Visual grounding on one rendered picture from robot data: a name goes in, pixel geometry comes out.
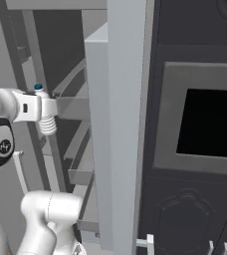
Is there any white bar handle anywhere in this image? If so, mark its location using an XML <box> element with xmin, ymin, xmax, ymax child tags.
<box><xmin>12</xmin><ymin>149</ymin><xmax>30</xmax><ymax>195</ymax></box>

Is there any dark ornate cabinet door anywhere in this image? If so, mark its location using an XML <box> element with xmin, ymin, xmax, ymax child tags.
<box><xmin>138</xmin><ymin>174</ymin><xmax>227</xmax><ymax>255</ymax></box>

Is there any white freezer door handle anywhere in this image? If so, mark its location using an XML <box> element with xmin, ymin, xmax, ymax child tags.
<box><xmin>135</xmin><ymin>233</ymin><xmax>155</xmax><ymax>255</ymax></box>

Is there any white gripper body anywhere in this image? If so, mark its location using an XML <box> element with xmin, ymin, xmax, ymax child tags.
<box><xmin>40</xmin><ymin>98</ymin><xmax>59</xmax><ymax>121</ymax></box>

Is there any grey freezer door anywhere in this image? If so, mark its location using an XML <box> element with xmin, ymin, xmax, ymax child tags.
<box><xmin>51</xmin><ymin>0</ymin><xmax>155</xmax><ymax>255</ymax></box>

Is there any clear water bottle blue cap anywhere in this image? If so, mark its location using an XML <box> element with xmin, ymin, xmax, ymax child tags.
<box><xmin>33</xmin><ymin>83</ymin><xmax>59</xmax><ymax>136</ymax></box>

